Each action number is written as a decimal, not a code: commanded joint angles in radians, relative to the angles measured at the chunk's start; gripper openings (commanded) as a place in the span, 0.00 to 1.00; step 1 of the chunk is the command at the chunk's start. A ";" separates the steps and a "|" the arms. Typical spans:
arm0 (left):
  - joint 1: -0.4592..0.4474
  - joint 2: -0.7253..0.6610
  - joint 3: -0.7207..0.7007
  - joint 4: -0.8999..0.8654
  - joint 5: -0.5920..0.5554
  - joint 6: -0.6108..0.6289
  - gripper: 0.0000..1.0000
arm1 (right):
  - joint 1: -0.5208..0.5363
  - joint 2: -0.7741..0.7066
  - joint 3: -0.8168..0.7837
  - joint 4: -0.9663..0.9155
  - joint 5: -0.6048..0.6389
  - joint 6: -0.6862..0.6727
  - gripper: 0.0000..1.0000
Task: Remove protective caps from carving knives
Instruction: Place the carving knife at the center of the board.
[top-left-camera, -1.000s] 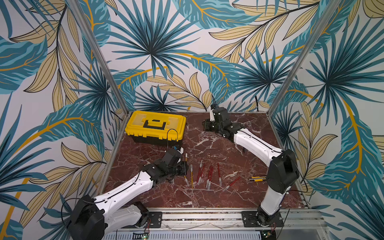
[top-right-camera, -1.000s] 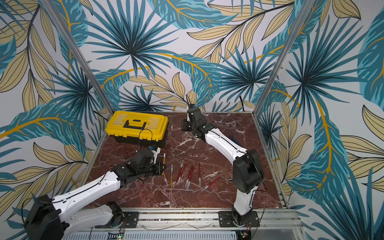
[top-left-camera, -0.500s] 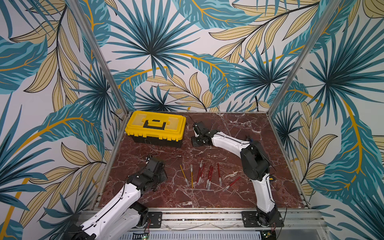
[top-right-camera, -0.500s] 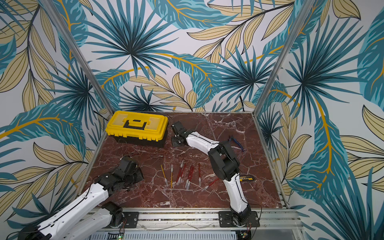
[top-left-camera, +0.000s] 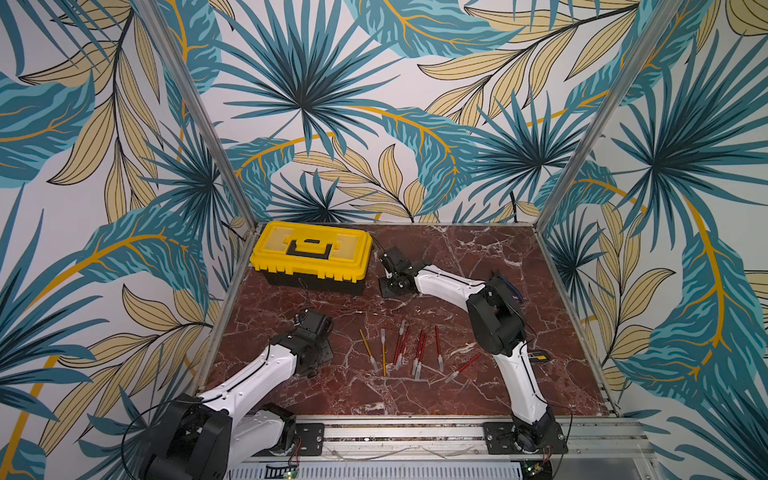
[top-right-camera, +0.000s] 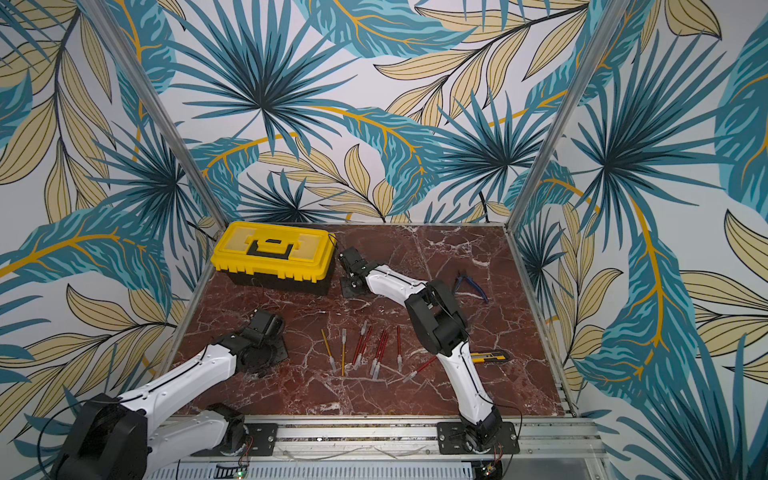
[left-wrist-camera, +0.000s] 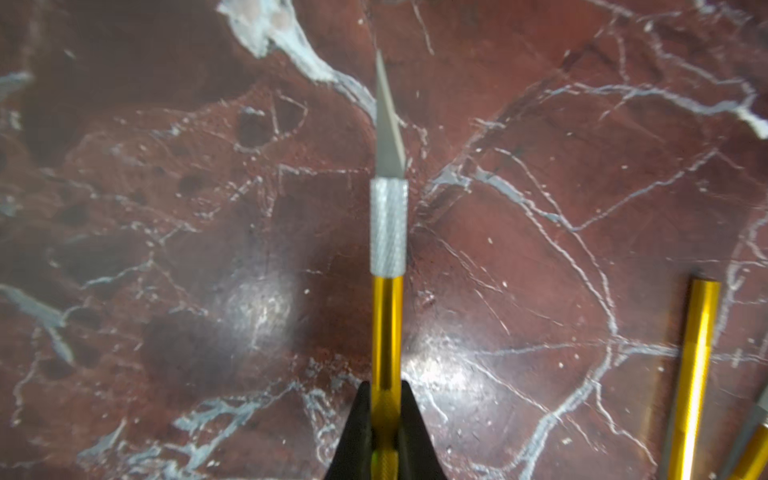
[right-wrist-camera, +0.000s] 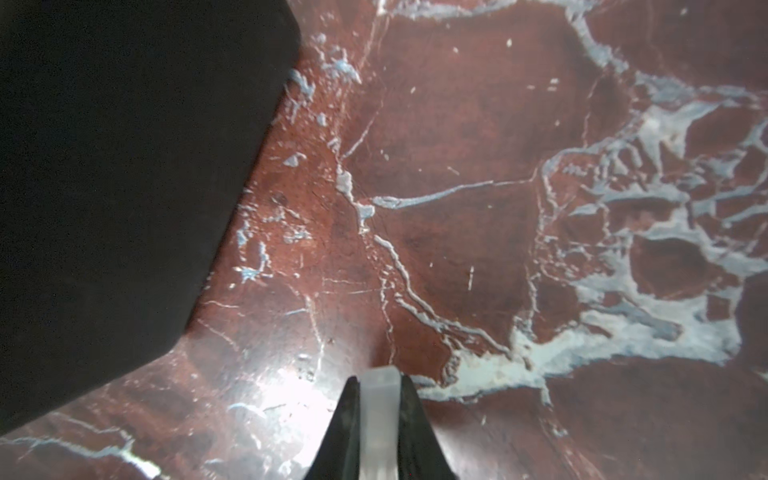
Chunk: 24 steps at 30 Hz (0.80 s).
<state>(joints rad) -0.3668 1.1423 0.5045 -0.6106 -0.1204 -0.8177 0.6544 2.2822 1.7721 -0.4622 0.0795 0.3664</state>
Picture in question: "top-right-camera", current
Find gold carving knife capped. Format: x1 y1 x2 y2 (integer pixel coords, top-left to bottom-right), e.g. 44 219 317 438
340 328 347 377

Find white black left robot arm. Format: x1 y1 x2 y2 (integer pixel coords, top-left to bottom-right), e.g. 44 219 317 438
45 310 288 479

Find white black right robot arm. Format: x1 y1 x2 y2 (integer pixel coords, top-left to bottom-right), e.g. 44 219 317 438
338 248 503 452

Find red carving knife capped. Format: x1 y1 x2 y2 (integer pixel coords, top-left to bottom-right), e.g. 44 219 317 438
352 320 369 363

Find gold carving knife reversed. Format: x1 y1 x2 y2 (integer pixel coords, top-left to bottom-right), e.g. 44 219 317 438
321 329 337 373

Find red carving knife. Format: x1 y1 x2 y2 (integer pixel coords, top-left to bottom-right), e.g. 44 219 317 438
396 325 403 373
353 327 372 369
369 328 387 377
371 331 389 380

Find red carving knife angled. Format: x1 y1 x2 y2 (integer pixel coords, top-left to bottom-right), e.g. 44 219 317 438
402 356 437 383

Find yellow black plastic toolbox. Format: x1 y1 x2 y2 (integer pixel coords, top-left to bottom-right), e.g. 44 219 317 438
211 221 336 296

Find yellow black utility knife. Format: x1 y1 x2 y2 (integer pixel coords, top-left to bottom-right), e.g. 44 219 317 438
471 351 510 364

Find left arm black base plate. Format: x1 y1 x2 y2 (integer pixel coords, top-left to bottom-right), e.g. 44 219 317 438
222 423 278 458

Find blue handled pliers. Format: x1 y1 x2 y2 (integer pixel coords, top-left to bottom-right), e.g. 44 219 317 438
452 270 489 304

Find aluminium front frame rail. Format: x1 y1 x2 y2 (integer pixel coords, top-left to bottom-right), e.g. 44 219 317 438
89 415 610 463

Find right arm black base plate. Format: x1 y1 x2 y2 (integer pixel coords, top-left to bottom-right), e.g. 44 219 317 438
436 422 520 455

